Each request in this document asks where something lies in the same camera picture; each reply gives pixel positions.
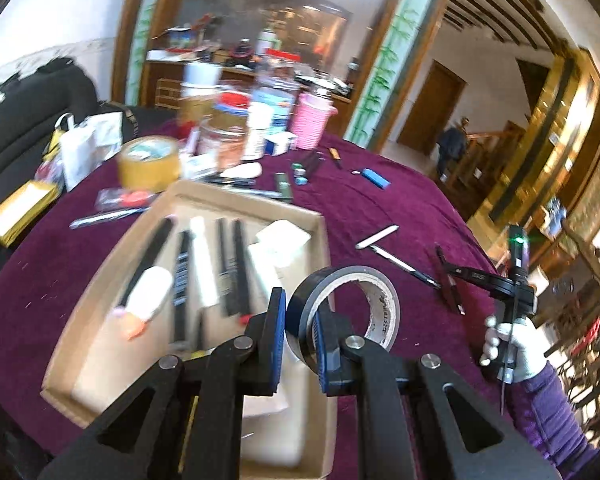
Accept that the white oval object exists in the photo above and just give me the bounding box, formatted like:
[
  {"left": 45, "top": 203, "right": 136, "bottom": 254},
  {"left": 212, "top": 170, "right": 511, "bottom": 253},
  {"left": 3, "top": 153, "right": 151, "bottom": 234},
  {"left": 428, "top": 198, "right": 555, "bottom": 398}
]
[{"left": 220, "top": 162, "right": 263, "bottom": 179}]

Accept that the green rectangular stick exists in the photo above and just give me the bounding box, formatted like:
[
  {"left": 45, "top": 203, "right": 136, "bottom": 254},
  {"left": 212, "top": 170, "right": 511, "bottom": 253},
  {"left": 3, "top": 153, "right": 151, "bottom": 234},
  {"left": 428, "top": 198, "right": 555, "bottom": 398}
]
[{"left": 275, "top": 172, "right": 294, "bottom": 204}]

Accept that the pink knitted bottle sleeve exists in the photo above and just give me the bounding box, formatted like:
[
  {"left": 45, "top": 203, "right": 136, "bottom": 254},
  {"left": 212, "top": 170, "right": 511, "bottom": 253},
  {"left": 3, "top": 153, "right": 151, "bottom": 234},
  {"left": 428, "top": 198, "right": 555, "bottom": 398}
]
[{"left": 290, "top": 92, "right": 338, "bottom": 151}]

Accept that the white eraser block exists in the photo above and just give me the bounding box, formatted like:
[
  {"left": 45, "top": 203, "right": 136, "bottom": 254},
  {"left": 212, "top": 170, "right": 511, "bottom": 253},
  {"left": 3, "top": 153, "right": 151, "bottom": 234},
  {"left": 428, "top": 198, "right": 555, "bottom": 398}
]
[{"left": 247, "top": 220, "right": 313, "bottom": 273}]

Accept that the blue label can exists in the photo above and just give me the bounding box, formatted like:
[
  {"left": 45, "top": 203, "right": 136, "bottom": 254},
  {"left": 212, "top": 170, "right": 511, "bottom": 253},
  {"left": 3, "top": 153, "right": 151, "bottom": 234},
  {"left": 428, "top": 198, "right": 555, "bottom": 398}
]
[{"left": 250, "top": 87, "right": 299, "bottom": 136}]

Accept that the wooden staircase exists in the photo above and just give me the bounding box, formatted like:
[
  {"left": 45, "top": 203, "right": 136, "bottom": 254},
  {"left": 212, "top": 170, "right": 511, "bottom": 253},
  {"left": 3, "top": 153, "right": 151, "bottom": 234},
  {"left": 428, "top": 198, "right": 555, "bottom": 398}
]
[{"left": 450, "top": 120, "right": 526, "bottom": 221}]

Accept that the person's right hand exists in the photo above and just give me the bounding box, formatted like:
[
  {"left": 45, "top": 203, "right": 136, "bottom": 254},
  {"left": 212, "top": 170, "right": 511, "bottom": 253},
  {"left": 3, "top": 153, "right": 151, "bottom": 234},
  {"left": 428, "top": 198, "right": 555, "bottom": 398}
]
[{"left": 479, "top": 312, "right": 555, "bottom": 385}]

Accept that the small white box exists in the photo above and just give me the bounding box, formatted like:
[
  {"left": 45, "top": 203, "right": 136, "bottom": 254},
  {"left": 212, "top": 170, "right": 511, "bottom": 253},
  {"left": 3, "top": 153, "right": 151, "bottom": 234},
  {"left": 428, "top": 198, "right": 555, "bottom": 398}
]
[{"left": 265, "top": 132, "right": 299, "bottom": 156}]

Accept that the grey pen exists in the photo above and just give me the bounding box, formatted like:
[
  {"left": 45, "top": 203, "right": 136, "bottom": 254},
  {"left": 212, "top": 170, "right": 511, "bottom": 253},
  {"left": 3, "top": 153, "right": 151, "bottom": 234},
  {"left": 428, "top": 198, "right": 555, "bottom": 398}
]
[{"left": 70, "top": 208, "right": 146, "bottom": 229}]

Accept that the purple tablecloth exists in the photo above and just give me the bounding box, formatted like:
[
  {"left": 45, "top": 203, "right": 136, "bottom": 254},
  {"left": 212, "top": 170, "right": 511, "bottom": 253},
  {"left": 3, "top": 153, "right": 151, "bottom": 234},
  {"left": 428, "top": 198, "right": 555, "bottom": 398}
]
[{"left": 0, "top": 120, "right": 513, "bottom": 480}]

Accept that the white pen on tablecloth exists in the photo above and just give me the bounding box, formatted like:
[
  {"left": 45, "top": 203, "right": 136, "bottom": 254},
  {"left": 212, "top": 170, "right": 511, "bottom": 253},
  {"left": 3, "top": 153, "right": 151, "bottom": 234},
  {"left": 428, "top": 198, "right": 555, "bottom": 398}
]
[{"left": 355, "top": 225, "right": 400, "bottom": 251}]

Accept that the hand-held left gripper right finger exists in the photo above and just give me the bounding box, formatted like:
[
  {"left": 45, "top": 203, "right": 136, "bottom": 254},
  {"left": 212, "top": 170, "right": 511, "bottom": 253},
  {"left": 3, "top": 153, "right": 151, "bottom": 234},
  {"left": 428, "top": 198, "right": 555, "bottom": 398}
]
[{"left": 314, "top": 309, "right": 563, "bottom": 480}]

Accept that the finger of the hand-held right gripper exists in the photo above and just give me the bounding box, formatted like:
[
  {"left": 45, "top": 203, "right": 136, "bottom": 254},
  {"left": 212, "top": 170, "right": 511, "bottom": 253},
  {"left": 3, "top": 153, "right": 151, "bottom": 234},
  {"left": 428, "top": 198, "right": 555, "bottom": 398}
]
[
  {"left": 442, "top": 274, "right": 467, "bottom": 317},
  {"left": 434, "top": 244, "right": 453, "bottom": 276}
]

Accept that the black sofa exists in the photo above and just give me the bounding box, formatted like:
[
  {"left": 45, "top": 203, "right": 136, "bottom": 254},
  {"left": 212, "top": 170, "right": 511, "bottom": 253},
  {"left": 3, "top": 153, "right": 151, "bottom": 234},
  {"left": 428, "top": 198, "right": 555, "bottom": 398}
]
[{"left": 0, "top": 57, "right": 181, "bottom": 221}]

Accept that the cardboard box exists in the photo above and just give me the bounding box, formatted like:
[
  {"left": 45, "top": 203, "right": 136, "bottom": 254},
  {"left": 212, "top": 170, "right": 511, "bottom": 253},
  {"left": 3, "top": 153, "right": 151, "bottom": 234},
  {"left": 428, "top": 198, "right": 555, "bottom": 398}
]
[{"left": 40, "top": 180, "right": 338, "bottom": 480}]

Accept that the bamboo print glass panel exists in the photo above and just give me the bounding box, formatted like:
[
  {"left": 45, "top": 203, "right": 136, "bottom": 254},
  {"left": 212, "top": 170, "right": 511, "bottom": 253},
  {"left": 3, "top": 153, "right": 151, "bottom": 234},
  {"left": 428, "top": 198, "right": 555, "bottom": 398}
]
[{"left": 344, "top": 0, "right": 448, "bottom": 146}]

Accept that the red item plastic bag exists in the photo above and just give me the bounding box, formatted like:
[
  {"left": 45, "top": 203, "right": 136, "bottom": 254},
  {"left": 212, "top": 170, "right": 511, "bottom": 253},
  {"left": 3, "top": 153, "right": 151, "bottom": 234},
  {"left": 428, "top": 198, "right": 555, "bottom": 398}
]
[{"left": 95, "top": 187, "right": 153, "bottom": 211}]

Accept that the silver black pen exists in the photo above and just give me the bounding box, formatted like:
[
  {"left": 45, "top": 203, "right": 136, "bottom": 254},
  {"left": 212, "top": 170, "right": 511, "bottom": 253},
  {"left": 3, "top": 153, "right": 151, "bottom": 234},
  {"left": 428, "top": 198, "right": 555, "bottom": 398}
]
[{"left": 370, "top": 245, "right": 442, "bottom": 290}]

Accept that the orange label jar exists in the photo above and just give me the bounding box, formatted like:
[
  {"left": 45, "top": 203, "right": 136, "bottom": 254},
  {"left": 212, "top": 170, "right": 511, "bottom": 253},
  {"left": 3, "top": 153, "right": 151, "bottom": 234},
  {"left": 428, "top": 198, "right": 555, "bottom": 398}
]
[{"left": 200, "top": 117, "right": 249, "bottom": 171}]

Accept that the wood framed glass partition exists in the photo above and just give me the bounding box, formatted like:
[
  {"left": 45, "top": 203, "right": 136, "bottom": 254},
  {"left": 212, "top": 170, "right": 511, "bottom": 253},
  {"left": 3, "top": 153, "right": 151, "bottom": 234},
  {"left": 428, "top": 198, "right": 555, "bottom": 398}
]
[{"left": 112, "top": 0, "right": 431, "bottom": 141}]

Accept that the clear jar red lid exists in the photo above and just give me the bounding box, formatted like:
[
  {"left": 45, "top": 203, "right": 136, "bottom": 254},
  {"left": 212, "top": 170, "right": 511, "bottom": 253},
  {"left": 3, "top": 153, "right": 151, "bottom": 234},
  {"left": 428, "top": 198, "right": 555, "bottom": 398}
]
[{"left": 266, "top": 51, "right": 302, "bottom": 92}]

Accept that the blue lighter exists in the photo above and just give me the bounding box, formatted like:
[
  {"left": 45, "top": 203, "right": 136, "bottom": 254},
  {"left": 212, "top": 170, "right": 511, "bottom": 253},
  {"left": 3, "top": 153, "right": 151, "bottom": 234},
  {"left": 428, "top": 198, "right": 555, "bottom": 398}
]
[{"left": 362, "top": 169, "right": 391, "bottom": 190}]

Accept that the black tape roll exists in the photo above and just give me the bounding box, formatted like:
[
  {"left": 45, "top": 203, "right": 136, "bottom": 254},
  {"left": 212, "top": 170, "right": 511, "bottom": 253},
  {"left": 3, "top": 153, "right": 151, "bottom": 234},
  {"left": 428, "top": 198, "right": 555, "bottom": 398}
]
[{"left": 285, "top": 265, "right": 402, "bottom": 376}]

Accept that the person's right forearm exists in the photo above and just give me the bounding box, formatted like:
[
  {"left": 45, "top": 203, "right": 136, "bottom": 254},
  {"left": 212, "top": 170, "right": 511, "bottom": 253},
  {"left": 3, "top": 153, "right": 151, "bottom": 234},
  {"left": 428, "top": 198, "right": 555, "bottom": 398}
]
[{"left": 500, "top": 360, "right": 600, "bottom": 480}]

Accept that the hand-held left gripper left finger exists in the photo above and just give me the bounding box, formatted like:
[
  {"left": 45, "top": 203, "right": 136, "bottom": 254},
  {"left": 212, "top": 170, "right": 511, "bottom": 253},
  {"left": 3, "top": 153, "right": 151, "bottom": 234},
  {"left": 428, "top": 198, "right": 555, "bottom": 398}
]
[{"left": 37, "top": 287, "right": 287, "bottom": 480}]

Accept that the yellow packet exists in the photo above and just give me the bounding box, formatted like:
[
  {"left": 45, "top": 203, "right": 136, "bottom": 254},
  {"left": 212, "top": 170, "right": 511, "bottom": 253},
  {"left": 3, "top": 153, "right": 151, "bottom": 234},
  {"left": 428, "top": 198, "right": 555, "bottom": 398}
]
[{"left": 0, "top": 180, "right": 61, "bottom": 248}]

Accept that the white paper bag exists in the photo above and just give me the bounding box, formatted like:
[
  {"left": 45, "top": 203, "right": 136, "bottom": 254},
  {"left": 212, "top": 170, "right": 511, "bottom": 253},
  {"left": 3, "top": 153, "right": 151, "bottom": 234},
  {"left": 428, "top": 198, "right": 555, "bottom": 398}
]
[{"left": 55, "top": 112, "right": 123, "bottom": 191}]

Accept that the beige canister white lid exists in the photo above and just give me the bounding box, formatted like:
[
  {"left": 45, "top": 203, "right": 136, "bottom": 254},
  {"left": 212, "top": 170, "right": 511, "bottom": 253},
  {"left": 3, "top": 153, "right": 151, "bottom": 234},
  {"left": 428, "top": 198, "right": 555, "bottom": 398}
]
[{"left": 179, "top": 62, "right": 223, "bottom": 128}]

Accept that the wooden door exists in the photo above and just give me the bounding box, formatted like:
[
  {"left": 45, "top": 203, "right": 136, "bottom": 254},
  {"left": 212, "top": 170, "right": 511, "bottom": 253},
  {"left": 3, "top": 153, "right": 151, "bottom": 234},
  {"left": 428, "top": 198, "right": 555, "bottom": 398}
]
[{"left": 397, "top": 60, "right": 467, "bottom": 158}]

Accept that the white pen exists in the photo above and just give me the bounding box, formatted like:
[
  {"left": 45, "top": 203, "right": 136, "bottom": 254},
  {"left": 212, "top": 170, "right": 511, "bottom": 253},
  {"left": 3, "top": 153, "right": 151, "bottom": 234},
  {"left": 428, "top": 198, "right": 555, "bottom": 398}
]
[
  {"left": 190, "top": 216, "right": 221, "bottom": 308},
  {"left": 355, "top": 225, "right": 400, "bottom": 251}
]

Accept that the brown packing tape roll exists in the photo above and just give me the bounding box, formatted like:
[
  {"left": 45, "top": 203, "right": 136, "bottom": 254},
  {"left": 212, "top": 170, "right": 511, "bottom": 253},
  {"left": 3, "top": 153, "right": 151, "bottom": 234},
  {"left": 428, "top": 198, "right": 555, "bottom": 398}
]
[{"left": 116, "top": 135, "right": 181, "bottom": 193}]

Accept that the white bottle pink tip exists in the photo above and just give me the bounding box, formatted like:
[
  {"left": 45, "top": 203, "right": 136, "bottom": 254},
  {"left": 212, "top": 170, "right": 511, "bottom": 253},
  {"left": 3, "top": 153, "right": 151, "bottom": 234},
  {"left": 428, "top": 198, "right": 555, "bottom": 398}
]
[{"left": 112, "top": 266, "right": 175, "bottom": 341}]

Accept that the gold pillar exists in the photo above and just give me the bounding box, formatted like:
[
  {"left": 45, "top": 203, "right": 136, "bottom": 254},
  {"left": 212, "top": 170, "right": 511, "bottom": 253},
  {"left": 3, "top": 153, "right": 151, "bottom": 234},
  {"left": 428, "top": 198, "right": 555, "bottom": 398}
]
[{"left": 475, "top": 45, "right": 600, "bottom": 231}]

